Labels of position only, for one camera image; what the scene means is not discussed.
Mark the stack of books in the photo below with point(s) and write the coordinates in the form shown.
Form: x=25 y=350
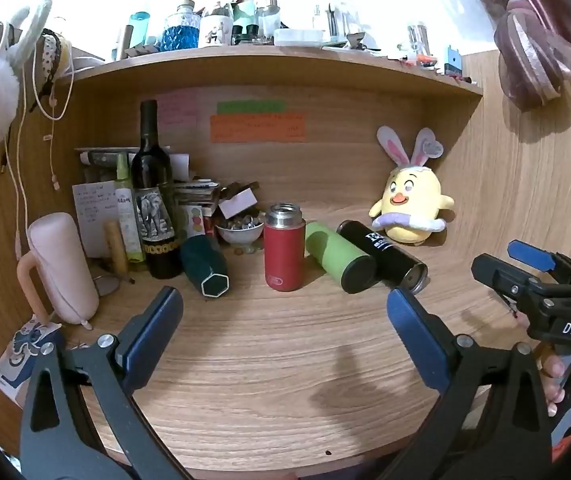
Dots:
x=196 y=194

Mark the green sticky note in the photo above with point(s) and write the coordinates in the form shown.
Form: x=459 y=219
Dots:
x=250 y=107

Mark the small round mirror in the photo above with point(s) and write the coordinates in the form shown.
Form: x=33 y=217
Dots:
x=107 y=286

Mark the yellow chick plush toy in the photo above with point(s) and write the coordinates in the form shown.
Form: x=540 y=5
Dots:
x=410 y=200

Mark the pink tied curtain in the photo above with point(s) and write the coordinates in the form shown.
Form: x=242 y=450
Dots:
x=530 y=50

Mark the dark green hexagonal cup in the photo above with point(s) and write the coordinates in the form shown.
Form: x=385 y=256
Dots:
x=204 y=265

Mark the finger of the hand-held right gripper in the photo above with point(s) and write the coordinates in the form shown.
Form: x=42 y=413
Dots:
x=495 y=272
x=530 y=255

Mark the black cup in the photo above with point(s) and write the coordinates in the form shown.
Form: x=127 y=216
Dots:
x=385 y=250

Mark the green spray bottle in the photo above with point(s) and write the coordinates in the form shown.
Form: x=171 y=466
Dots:
x=126 y=220

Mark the person's right hand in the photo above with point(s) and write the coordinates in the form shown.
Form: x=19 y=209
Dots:
x=551 y=377

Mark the white bowl of marbles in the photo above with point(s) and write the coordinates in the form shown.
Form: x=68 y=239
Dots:
x=239 y=232

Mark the blue and white card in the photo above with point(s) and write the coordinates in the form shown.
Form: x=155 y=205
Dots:
x=13 y=365

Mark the white handwritten note sheet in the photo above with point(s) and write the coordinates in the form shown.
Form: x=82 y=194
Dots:
x=93 y=210

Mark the white printed bottle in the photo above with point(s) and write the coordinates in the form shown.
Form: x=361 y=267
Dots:
x=215 y=27

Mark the card with coloured dots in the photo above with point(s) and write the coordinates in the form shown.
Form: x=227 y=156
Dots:
x=195 y=221

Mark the wooden stick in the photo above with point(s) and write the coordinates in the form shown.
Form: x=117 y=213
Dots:
x=115 y=250

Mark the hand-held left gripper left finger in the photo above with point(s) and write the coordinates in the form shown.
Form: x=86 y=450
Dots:
x=151 y=327

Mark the small open cardboard box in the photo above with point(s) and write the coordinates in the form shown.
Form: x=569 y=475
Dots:
x=238 y=202

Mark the wooden shelf board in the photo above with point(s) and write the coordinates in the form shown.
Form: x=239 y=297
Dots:
x=285 y=67

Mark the light green cup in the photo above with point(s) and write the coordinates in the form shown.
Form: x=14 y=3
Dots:
x=338 y=255

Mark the dark wine bottle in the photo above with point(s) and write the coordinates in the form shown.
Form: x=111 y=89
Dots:
x=153 y=175

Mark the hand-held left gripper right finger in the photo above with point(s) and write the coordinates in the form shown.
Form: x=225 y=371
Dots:
x=415 y=332

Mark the white flat box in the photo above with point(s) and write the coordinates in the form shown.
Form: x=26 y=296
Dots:
x=298 y=36

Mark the red steel-rimmed cup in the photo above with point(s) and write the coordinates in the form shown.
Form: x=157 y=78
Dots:
x=283 y=255

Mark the orange sticky note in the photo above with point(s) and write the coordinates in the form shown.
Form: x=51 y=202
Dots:
x=258 y=128

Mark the teal plastic cup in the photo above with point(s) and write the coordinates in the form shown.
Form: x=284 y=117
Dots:
x=140 y=27

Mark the blue faceted glass bottle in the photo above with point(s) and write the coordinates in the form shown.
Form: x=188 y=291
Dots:
x=180 y=30

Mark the pink sticky note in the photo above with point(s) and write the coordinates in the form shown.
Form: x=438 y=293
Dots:
x=178 y=109

